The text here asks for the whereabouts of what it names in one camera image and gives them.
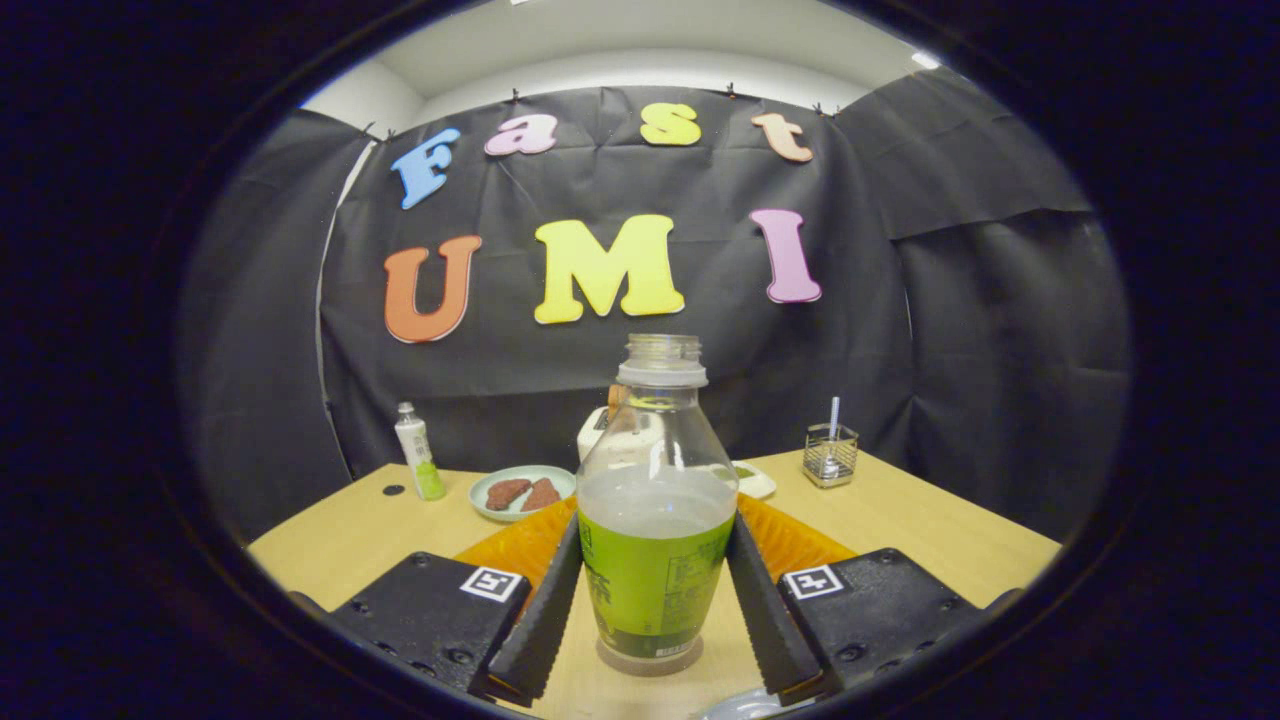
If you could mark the white toaster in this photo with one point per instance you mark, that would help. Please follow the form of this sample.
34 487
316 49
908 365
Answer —
592 432

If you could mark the black backdrop cloth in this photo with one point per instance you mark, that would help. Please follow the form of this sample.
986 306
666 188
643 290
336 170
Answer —
560 370

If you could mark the pale green plate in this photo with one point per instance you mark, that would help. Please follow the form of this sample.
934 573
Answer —
485 512

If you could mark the clear glass holder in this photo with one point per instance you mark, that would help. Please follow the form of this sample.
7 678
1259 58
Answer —
830 458

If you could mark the wooden table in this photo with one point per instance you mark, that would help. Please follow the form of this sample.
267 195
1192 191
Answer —
930 520

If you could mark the brown toast slice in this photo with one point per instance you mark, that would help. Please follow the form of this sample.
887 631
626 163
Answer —
614 400

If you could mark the small ceiling light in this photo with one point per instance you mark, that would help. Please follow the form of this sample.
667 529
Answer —
926 60

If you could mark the brown meat piece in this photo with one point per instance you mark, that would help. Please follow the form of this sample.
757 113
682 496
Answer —
506 492
542 497

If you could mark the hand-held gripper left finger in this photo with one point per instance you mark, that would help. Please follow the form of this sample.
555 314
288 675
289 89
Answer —
550 610

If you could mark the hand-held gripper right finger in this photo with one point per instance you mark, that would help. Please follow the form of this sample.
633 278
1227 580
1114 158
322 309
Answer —
765 610

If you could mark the white and green tube bottle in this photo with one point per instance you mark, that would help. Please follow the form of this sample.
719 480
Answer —
415 445

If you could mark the round brown coaster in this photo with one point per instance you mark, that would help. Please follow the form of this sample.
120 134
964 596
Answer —
650 671

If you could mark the light blue cup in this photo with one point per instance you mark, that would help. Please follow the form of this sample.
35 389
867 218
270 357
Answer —
745 707

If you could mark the clear green-label juice bottle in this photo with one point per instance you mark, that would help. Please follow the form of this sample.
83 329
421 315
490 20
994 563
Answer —
655 580

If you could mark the white straw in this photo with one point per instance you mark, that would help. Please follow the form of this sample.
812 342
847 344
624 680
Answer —
834 415

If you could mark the white divided snack tray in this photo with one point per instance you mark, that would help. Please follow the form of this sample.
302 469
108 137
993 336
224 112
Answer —
756 482

